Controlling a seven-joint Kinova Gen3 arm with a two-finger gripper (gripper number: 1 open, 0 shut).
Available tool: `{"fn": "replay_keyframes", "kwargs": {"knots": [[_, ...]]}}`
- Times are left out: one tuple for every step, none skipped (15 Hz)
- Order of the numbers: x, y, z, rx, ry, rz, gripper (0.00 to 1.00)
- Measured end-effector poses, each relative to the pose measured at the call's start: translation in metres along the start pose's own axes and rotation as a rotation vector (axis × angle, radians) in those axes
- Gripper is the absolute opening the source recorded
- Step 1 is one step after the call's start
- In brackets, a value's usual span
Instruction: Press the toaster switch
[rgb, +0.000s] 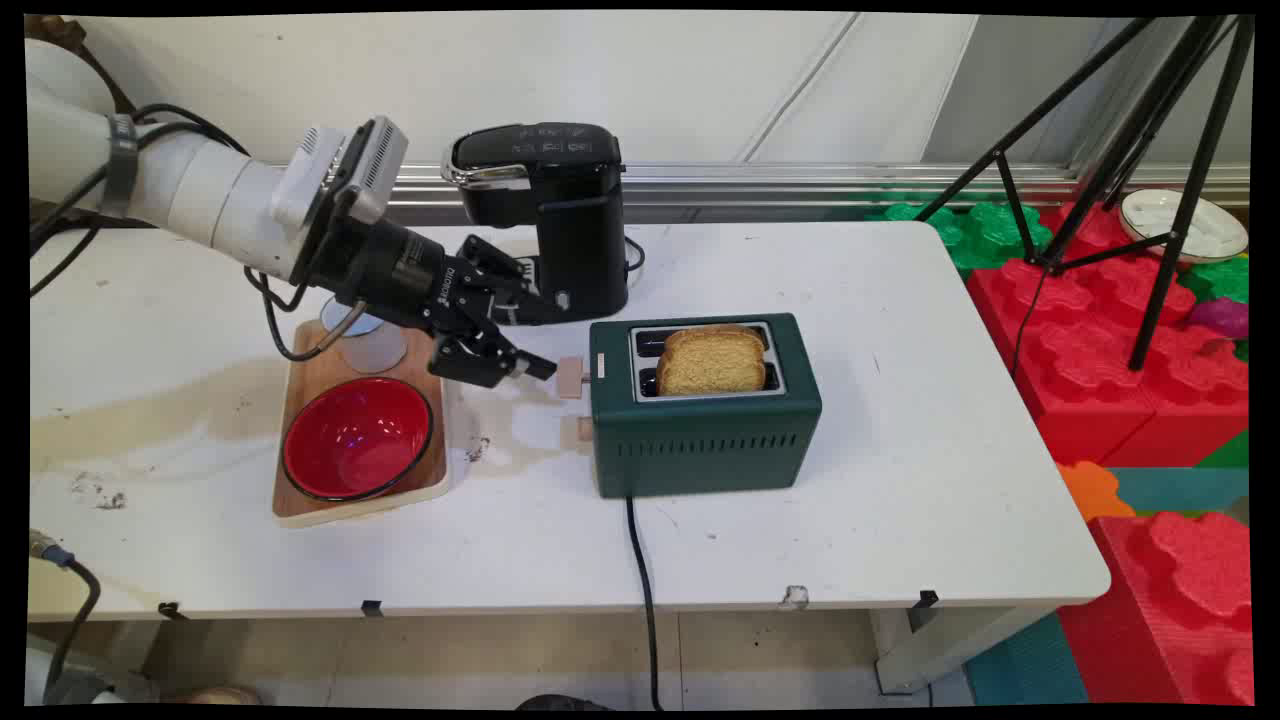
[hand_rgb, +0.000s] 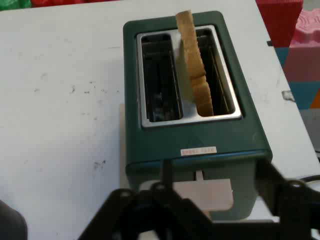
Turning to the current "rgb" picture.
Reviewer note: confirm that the black coffee machine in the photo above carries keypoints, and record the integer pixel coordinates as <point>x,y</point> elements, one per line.
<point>560,225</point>

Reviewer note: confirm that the red bowl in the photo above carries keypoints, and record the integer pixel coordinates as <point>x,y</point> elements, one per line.
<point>357,438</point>

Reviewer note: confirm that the beige toaster knob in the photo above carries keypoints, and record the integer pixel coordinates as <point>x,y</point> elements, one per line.
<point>584,430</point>

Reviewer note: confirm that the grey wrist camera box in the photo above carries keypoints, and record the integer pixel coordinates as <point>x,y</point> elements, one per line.
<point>350,170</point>

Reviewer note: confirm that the wooden tray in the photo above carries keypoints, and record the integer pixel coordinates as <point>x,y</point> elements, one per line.
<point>310,380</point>

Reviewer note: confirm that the orange foam piece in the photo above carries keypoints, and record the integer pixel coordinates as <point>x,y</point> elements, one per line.
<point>1090,490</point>

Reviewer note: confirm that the beige toaster lever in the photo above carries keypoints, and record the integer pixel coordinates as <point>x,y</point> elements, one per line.
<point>571,377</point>

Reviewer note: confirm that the green two-slot toaster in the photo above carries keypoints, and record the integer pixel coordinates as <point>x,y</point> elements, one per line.
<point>705,425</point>

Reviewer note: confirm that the purple toy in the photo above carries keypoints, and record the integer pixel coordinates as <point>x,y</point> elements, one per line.
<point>1220,318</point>

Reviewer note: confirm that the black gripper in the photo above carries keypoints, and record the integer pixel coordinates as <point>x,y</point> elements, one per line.
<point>420,280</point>

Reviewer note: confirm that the green foam block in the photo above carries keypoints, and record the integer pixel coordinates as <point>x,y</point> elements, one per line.
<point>975,230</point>

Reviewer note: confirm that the toasted bread slice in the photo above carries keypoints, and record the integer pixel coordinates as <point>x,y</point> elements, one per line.
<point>716,341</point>
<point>710,372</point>

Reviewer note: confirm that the large red foam block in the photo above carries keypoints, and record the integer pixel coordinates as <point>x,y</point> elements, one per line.
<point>1100,370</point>

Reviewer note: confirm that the black camera tripod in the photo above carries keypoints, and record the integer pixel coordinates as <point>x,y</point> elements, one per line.
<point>1120,170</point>

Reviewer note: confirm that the white plate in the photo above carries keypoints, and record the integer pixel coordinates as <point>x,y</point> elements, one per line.
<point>1185,225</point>

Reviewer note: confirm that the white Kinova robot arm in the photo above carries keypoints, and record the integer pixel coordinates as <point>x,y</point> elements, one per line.
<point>190,190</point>

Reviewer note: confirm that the clear plastic cup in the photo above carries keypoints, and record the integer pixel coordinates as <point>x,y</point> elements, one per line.
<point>372,345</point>

